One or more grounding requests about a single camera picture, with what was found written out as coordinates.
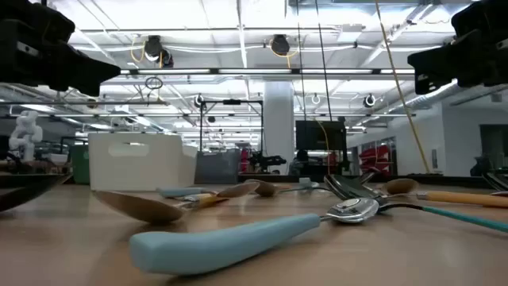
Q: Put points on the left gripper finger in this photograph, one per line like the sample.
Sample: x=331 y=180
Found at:
x=95 y=77

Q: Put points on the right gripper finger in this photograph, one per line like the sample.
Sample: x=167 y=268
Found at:
x=440 y=63

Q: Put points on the black background robot arm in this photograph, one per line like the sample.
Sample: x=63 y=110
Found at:
x=266 y=161

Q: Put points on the teal plastic bin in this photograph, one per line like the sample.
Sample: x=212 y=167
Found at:
x=80 y=167

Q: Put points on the white plastic bin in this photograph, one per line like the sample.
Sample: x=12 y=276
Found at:
x=158 y=171

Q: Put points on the red storage bin rack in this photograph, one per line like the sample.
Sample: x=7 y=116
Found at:
x=375 y=159

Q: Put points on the black monitor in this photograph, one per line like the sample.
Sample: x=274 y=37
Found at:
x=319 y=135

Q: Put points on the dark grey plastic bin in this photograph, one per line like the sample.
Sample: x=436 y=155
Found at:
x=218 y=167

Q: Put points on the long ceiling light strip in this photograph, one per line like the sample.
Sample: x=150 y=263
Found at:
x=254 y=71

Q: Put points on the seated person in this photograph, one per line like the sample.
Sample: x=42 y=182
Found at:
x=301 y=163

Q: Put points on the white building column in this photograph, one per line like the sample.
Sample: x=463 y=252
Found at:
x=279 y=127

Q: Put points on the silver ceiling duct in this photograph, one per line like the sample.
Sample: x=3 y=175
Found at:
x=420 y=99

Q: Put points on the black metal rig frame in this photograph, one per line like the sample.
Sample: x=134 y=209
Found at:
x=201 y=127

